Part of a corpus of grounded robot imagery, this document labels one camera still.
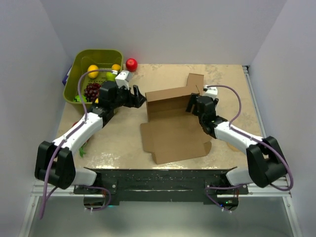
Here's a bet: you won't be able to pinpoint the green plastic basket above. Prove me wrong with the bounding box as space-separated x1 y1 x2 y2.
64 49 123 115

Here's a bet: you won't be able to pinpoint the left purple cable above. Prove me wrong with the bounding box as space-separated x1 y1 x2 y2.
39 69 119 220

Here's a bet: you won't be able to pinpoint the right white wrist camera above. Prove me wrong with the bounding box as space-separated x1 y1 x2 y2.
203 85 218 100

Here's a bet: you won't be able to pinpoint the brown cardboard box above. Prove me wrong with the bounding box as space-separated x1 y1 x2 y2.
140 85 212 164

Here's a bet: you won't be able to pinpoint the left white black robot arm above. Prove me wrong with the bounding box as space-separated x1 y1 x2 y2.
35 80 146 194

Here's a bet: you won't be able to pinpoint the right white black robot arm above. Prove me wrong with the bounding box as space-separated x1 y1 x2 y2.
186 93 293 194

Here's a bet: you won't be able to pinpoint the aluminium frame rail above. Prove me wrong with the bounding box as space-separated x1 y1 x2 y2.
20 64 302 237

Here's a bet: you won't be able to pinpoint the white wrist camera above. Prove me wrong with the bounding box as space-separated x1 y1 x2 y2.
203 85 218 100
115 70 132 89

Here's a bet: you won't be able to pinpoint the small orange fruit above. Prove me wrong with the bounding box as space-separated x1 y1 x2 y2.
111 64 121 72

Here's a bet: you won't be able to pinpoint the green pear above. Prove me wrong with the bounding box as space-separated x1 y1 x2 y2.
106 72 117 81

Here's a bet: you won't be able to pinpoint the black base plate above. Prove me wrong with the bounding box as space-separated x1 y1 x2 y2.
74 169 248 209

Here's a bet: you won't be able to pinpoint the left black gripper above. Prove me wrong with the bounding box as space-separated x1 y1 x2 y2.
111 83 147 110

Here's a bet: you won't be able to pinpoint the pink dragon fruit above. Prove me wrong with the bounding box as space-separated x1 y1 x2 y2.
71 121 90 158

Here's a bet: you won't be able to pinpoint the yellow lemon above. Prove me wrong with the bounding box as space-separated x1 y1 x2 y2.
87 65 99 79

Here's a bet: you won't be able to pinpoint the purple cable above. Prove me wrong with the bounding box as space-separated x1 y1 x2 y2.
204 84 294 191
39 69 119 220

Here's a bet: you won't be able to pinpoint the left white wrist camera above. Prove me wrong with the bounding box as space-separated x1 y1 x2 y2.
115 70 132 89

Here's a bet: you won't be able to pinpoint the dark purple grapes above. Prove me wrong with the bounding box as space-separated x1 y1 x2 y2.
84 82 101 102

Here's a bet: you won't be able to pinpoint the blue white booklet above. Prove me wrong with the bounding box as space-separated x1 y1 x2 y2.
62 66 72 86

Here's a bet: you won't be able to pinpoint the small closed cardboard box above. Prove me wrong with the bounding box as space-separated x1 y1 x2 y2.
186 73 204 94

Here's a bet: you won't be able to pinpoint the red apple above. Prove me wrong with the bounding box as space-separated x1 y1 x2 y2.
125 58 138 72

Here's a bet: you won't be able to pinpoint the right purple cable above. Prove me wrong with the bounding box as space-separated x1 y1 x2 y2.
204 84 294 191

